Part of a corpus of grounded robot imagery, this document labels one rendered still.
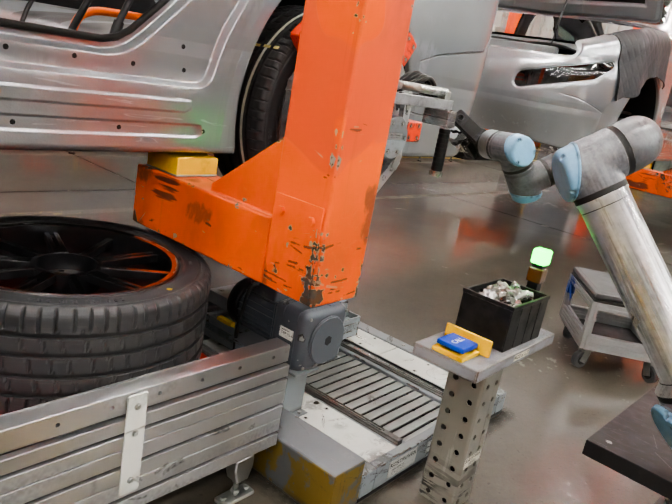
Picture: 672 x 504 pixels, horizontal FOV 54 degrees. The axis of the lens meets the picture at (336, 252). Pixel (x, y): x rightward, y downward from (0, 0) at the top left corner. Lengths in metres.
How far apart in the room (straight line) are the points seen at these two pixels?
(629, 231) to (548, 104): 2.90
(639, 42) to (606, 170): 3.19
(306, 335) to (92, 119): 0.73
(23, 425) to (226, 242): 0.64
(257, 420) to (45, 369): 0.49
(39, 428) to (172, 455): 0.33
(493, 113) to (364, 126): 3.09
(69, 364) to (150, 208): 0.59
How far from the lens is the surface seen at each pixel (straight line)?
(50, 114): 1.54
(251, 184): 1.54
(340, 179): 1.36
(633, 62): 4.64
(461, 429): 1.71
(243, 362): 1.46
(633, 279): 1.52
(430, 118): 2.08
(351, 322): 2.39
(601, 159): 1.51
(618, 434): 1.78
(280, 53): 1.90
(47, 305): 1.35
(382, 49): 1.39
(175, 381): 1.35
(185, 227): 1.70
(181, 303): 1.44
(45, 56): 1.55
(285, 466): 1.70
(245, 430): 1.57
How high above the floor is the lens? 1.03
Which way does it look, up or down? 16 degrees down
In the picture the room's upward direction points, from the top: 10 degrees clockwise
